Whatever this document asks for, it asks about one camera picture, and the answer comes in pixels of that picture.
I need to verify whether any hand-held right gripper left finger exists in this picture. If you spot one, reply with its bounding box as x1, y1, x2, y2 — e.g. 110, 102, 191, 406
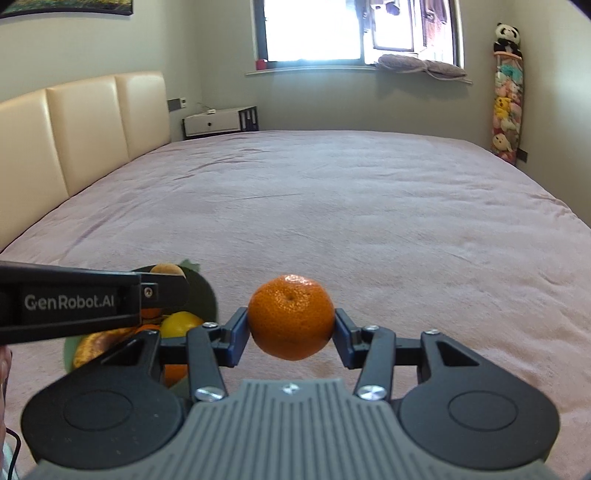
85, 307, 253, 403

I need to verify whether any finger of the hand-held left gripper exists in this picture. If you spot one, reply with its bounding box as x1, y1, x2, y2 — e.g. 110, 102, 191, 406
139, 272, 191, 311

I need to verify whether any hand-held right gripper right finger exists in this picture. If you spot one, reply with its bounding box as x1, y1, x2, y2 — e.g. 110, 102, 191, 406
333, 308, 498, 403

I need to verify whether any russet yellow pear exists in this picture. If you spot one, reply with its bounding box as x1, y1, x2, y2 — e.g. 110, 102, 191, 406
150, 262, 187, 278

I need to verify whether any smooth yellow-green pear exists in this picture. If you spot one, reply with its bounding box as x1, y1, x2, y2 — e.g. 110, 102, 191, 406
159, 311, 206, 341

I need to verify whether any green colander bowl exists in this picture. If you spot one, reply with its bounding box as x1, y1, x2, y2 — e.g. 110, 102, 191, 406
62, 259, 219, 389

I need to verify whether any cream padded headboard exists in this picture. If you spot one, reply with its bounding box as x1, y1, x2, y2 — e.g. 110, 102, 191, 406
0, 70, 172, 252

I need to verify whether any white nightstand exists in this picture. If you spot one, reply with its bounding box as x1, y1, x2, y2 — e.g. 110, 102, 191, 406
182, 107, 243, 138

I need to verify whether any window sill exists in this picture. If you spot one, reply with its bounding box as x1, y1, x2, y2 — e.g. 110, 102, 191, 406
245, 65, 474, 85

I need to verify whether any hanging plush toy organizer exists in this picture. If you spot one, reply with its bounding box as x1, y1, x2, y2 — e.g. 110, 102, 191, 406
489, 51, 526, 162

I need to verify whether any grey cushion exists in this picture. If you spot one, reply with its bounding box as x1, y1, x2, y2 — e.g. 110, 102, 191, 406
375, 54, 466, 80

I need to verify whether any window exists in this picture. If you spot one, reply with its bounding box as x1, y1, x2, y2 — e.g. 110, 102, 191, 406
252, 0, 462, 66

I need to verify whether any panda plush toy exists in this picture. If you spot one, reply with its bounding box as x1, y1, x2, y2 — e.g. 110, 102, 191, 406
493, 23, 523, 56

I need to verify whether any black cable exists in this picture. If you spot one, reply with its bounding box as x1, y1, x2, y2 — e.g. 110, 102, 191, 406
6, 427, 22, 468

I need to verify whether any framed wall picture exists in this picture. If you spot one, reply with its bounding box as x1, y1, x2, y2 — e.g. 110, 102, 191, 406
0, 0, 134, 19

